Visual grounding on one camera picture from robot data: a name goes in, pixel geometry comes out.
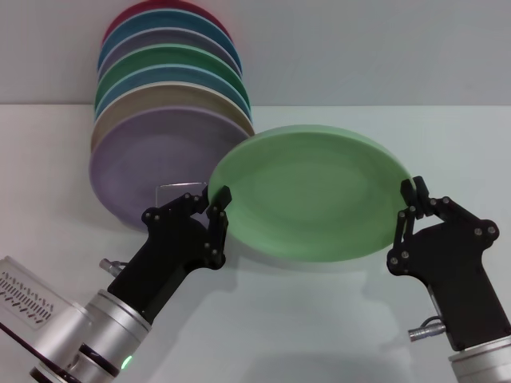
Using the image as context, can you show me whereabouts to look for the lilac plate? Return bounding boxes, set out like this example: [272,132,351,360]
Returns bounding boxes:
[88,105,249,233]

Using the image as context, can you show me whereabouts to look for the light green plate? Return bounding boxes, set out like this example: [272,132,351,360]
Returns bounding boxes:
[207,124,412,263]

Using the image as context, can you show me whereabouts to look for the metal wire plate rack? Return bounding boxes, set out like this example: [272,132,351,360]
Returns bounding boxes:
[154,181,209,211]

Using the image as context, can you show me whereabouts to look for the silver connector with grey cable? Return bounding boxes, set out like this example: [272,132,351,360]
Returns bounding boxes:
[406,317,447,343]

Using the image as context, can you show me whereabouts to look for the tan plate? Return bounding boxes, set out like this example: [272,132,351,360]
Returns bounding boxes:
[89,81,259,153]

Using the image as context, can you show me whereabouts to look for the grey purple plate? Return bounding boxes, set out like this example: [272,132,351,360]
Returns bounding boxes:
[97,27,244,77]

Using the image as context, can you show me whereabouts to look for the dark green plate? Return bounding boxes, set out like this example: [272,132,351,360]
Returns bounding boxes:
[94,43,252,111]

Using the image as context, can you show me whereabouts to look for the teal blue plate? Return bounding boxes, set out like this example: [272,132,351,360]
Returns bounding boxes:
[97,8,244,77]

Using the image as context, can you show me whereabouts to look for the dark red plate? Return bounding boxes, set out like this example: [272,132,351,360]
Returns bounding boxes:
[101,0,232,45]

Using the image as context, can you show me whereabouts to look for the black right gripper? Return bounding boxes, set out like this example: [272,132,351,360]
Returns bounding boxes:
[386,175,511,352]

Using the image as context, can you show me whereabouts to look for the light blue plate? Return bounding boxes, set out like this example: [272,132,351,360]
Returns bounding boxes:
[93,63,255,120]

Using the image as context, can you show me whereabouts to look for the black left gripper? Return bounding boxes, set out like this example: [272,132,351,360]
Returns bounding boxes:
[107,185,233,320]

